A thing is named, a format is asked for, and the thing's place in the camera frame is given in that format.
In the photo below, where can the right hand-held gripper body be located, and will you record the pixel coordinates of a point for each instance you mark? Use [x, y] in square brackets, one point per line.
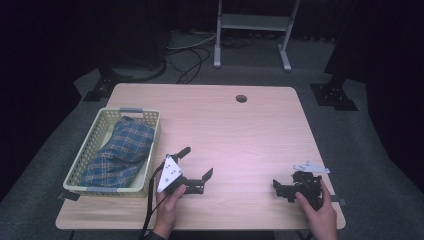
[310, 188]

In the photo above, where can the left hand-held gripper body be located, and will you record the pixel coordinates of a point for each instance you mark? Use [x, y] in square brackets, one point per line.
[173, 181]

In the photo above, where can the blue plaid cloth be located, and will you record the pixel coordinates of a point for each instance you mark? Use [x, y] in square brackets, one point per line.
[123, 150]

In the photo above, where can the pale green plastic basket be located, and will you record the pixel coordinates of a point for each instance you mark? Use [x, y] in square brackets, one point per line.
[91, 146]

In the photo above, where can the person's left hand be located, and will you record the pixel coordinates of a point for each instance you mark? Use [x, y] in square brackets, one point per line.
[166, 210]

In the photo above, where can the person's right hand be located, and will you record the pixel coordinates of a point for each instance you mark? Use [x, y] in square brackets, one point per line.
[325, 220]

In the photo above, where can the black tape piece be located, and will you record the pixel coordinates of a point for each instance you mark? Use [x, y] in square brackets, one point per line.
[339, 201]
[68, 196]

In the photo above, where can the grey tape strip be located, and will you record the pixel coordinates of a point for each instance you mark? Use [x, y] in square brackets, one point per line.
[131, 109]
[101, 189]

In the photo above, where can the dark round table grommet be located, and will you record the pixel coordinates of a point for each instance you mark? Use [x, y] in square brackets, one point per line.
[241, 98]

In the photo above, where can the black stand base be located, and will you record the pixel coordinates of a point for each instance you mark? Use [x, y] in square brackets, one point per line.
[105, 87]
[333, 96]

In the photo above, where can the white metal stand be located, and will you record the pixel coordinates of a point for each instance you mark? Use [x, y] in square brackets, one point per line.
[253, 22]

